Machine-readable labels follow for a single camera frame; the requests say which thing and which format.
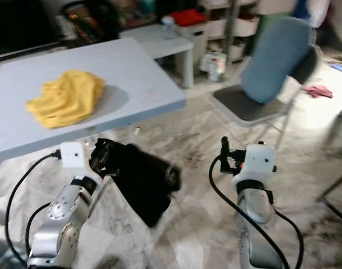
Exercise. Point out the magenta cloth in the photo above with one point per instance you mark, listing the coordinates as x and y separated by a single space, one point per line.
318 91

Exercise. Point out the light blue cushion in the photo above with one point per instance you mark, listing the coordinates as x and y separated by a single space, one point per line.
280 61

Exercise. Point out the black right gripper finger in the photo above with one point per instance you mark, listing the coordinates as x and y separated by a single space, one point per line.
225 148

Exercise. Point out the clear plastic bottle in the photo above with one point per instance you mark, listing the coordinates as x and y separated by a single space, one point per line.
168 28

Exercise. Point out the small white side table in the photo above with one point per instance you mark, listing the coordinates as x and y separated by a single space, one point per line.
154 42

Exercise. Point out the black garment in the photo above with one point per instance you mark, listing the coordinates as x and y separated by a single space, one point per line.
143 188

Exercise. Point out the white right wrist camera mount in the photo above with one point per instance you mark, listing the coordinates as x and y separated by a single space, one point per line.
257 162

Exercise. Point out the white drawer shelf unit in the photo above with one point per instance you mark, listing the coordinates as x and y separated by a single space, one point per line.
243 27

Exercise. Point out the black flat television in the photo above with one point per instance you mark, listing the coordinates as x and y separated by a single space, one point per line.
19 22

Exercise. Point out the yellow polo shirt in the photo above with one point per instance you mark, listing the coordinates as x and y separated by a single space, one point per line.
64 101

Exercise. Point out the black office chair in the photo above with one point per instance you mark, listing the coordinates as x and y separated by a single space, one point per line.
89 25

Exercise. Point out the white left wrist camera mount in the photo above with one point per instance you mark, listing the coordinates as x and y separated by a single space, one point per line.
76 157

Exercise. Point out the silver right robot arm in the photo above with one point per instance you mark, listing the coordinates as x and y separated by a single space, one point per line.
254 207

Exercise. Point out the red cloth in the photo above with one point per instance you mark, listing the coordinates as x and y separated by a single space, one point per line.
187 17

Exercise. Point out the grey folding table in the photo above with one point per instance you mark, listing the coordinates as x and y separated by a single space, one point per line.
137 67

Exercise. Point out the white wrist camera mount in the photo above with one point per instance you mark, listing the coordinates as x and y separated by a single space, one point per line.
257 162
76 157

